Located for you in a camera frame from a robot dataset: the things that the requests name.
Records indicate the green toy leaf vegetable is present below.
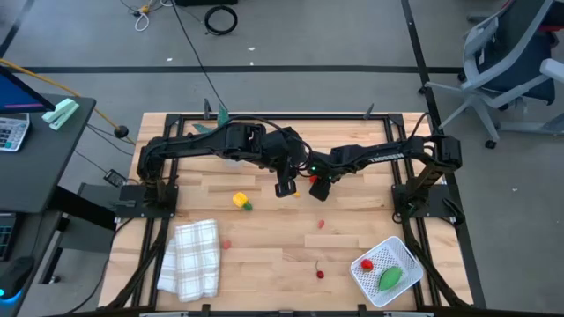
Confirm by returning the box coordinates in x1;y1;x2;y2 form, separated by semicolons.
377;265;404;292

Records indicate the yellow toy vegetable green stem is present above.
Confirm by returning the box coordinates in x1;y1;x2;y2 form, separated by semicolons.
232;191;254;212

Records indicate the green snake plant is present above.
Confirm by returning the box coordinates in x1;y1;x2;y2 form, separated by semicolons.
192;104;231;135

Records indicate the white perforated plastic basket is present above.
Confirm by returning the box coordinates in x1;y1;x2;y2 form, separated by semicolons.
350;236;425;308

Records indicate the white checked cloth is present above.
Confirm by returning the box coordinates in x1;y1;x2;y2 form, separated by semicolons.
157;218;221;303

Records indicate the small black power adapter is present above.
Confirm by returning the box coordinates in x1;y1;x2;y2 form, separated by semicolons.
103;168;130;188

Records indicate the grey desk base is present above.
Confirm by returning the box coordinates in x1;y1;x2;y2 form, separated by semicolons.
39;210;116;285

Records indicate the grey office chair blue seat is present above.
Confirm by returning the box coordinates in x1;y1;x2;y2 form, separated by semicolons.
418;0;564;150

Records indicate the mint green stapler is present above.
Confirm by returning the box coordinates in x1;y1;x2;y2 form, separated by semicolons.
41;98;80;131

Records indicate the black side desk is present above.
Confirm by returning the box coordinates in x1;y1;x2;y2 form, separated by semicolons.
0;93;97;215

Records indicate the grey desk calculator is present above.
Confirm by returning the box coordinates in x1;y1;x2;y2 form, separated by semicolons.
0;113;31;153

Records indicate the black computer mouse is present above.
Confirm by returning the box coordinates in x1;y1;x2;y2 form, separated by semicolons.
0;256;35;305

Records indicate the computer monitor blue screen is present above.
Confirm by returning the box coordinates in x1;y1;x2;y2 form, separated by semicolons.
0;65;56;114

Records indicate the dark computer keyboard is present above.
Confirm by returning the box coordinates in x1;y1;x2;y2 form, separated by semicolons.
0;213;18;262

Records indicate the long black floor cable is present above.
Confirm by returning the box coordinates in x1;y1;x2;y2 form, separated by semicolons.
169;0;229;114

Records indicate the coiled black cable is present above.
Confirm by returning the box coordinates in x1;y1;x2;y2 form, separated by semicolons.
204;4;239;36

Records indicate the white looped cable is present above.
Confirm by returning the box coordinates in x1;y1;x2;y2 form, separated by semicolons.
134;11;151;33

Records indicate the yellow floor cable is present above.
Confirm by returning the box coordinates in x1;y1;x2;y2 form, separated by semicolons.
0;58;136;145

